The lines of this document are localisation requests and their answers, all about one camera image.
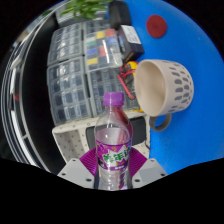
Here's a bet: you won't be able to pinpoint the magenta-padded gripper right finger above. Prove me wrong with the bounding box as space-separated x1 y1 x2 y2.
126 147 168 190

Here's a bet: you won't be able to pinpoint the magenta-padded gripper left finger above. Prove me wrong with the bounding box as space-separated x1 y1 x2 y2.
57 147 100 190

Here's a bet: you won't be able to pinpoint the purple-capped clear drink bottle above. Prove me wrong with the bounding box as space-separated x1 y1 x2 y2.
94 91 133 192

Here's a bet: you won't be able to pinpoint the grey small-parts drawer cabinet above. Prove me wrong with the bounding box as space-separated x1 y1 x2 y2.
46 56 93 127
87 66 141 116
83 19 116 35
47 22 84 67

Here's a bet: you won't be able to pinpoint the beige mug with grey dots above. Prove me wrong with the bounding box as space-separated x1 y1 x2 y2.
134 59 195 133

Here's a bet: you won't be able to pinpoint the dark bench shelf unit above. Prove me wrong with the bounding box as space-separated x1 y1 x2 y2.
0 6 68 168

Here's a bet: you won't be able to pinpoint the yellow multimeter with red leads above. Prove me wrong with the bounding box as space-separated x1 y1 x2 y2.
116 60 144 113

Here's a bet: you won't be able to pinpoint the clear compartment box, coloured parts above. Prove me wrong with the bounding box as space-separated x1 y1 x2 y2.
83 28 123 73

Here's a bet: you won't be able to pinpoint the small black box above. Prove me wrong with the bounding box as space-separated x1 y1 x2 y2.
117 24 145 62

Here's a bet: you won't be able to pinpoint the flat round red coaster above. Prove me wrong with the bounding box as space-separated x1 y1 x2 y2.
145 14 168 39

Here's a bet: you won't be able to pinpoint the flat black case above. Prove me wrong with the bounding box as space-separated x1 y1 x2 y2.
108 1 132 30

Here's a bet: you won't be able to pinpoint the green leafy potted plant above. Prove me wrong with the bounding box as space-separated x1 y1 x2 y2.
59 0 113 20

